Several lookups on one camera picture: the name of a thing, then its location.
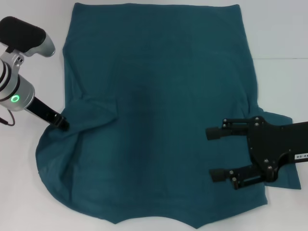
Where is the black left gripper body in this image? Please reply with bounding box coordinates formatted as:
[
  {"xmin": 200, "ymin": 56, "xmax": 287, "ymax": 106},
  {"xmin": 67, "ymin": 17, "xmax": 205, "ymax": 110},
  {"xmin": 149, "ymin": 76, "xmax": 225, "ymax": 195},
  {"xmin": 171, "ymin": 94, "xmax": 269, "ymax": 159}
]
[{"xmin": 26, "ymin": 95, "xmax": 66, "ymax": 128}]

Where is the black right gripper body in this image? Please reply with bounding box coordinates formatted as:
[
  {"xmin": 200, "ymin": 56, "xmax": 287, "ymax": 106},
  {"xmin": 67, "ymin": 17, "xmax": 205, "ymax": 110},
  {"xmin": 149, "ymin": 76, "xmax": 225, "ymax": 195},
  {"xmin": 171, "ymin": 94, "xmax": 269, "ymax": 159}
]
[{"xmin": 246, "ymin": 116, "xmax": 308, "ymax": 184}]

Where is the teal blue shirt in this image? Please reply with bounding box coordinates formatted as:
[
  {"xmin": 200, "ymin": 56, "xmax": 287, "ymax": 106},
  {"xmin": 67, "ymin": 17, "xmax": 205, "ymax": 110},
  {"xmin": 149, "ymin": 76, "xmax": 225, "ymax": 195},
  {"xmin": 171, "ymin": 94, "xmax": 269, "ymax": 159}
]
[{"xmin": 35, "ymin": 2, "xmax": 303, "ymax": 223}]

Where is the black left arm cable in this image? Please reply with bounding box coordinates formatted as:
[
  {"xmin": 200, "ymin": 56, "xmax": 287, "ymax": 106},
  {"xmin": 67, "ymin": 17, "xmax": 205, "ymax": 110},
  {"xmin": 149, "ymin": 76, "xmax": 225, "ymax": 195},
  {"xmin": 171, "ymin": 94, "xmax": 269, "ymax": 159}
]
[{"xmin": 0, "ymin": 107, "xmax": 15, "ymax": 127}]

